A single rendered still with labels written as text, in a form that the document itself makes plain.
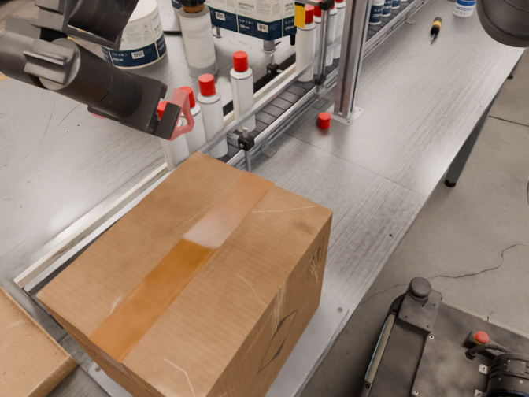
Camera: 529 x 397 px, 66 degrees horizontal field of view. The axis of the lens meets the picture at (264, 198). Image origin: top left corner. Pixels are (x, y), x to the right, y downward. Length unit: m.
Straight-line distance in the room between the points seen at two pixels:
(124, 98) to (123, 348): 0.29
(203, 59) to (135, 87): 0.72
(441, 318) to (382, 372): 0.29
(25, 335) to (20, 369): 0.06
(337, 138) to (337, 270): 0.41
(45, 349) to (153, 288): 0.40
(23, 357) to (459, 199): 1.93
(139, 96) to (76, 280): 0.24
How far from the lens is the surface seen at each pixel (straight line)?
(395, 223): 0.94
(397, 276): 1.87
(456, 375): 1.45
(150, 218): 0.57
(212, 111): 0.90
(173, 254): 0.53
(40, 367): 0.86
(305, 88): 1.21
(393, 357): 1.44
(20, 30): 0.56
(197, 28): 1.21
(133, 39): 1.35
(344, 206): 0.95
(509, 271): 2.06
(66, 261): 0.78
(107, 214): 0.89
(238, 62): 0.95
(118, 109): 0.54
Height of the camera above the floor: 1.54
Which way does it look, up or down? 48 degrees down
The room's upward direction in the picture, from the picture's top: 3 degrees counter-clockwise
